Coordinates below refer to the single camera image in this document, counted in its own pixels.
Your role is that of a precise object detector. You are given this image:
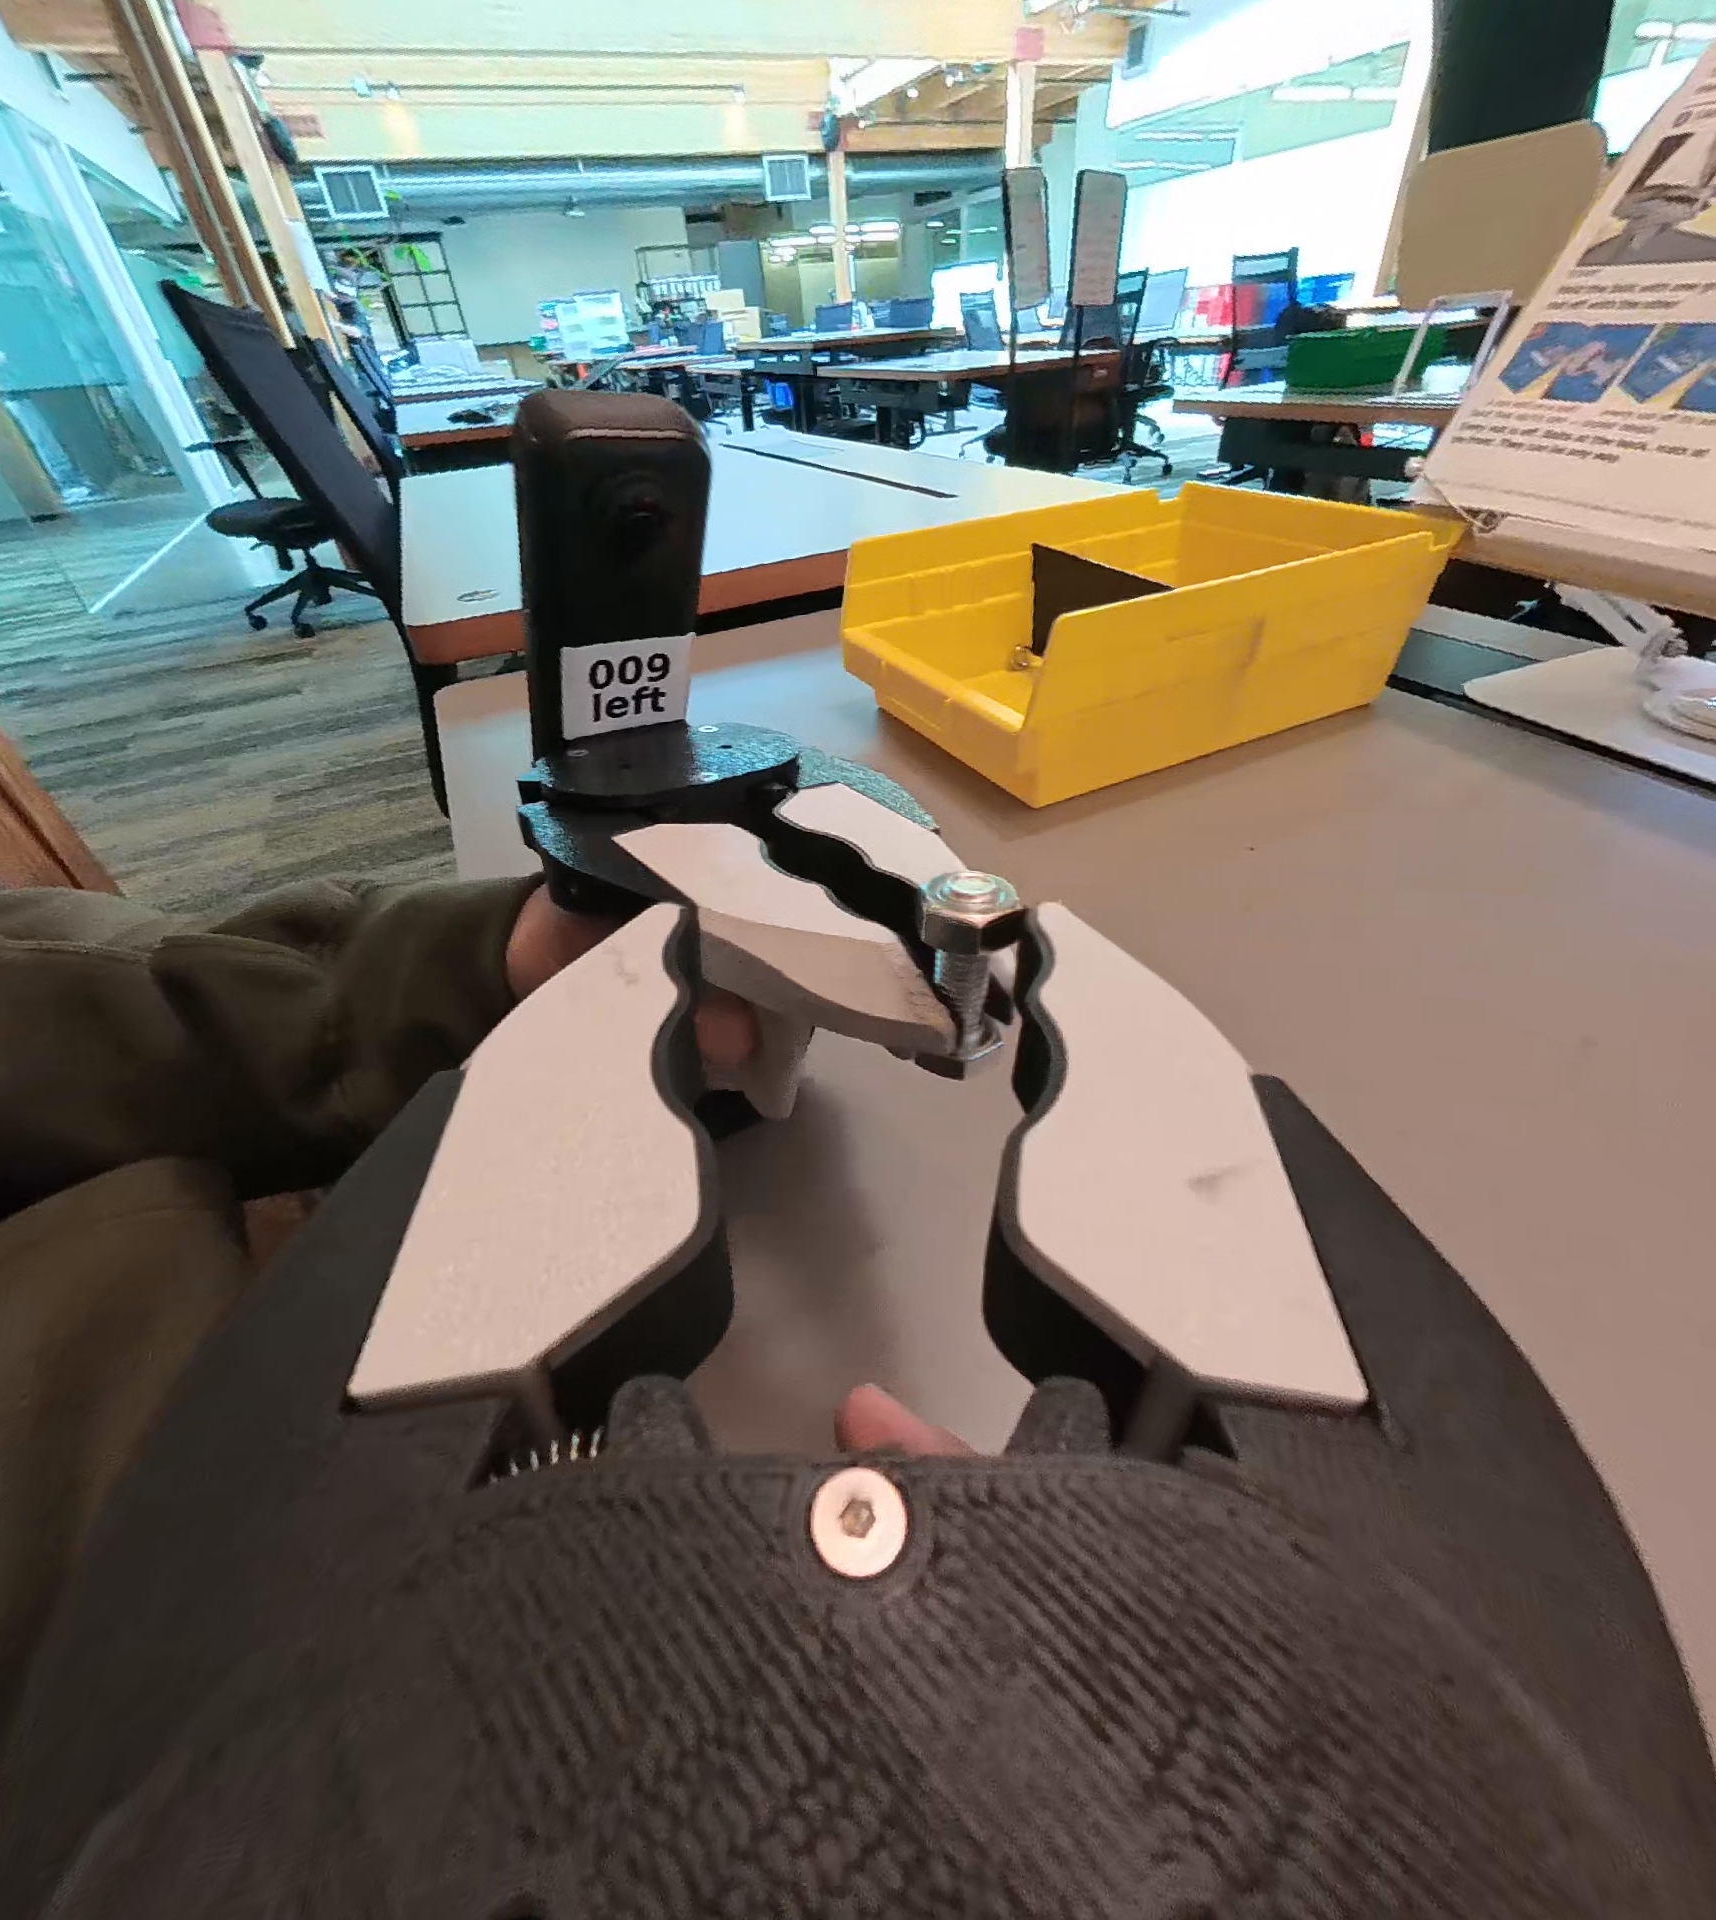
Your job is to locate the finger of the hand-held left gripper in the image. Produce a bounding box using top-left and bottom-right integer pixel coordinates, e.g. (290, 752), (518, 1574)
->
(761, 781), (949, 919)
(607, 820), (1013, 1074)

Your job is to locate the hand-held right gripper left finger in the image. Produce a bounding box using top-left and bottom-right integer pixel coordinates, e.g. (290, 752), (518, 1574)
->
(346, 901), (734, 1419)

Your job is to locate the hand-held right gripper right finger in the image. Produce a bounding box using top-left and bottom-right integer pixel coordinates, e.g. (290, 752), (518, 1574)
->
(981, 901), (1373, 1450)

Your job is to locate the steel bolt with nut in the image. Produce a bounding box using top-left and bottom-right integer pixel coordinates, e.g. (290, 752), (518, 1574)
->
(912, 870), (1027, 1082)

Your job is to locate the yellow plastic bin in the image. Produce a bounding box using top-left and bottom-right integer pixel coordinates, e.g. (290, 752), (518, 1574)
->
(841, 480), (1468, 809)

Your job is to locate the person's left forearm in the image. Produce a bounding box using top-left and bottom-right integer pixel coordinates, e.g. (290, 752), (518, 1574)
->
(0, 838), (549, 1245)

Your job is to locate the grey desk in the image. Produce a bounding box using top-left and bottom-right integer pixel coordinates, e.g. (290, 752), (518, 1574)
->
(430, 599), (1716, 1920)

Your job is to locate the person's left hand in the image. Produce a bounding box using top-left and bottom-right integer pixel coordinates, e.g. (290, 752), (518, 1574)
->
(504, 883), (765, 1100)

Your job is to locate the person's right hand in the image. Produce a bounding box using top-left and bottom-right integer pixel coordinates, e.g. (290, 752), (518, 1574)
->
(836, 1383), (976, 1461)

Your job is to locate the white table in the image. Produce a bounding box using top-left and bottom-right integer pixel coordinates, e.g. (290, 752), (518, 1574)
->
(398, 423), (1153, 668)

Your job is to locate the black office chair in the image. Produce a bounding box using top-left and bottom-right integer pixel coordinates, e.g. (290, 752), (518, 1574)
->
(304, 338), (411, 472)
(159, 275), (410, 643)

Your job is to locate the black bin divider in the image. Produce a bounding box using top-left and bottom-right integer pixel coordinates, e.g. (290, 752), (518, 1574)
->
(1031, 544), (1178, 664)

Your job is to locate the whiteboard on stand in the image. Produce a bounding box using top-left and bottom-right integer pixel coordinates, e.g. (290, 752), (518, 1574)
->
(1000, 167), (1052, 312)
(1066, 167), (1131, 312)

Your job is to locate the person's olive green jacket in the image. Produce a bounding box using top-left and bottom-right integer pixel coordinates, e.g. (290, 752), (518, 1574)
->
(0, 1153), (394, 1920)

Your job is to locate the white document stand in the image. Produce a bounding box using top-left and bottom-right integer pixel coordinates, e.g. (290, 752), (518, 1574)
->
(1464, 576), (1716, 823)

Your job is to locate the green plastic bin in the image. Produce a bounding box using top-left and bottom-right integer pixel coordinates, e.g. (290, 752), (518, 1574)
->
(1283, 323), (1454, 397)

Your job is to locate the beige cardboard panel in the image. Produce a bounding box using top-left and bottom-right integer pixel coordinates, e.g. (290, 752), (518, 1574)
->
(1376, 121), (1609, 320)

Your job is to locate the printed instruction sheet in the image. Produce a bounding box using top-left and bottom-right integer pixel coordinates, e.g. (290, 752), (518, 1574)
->
(1403, 0), (1716, 572)

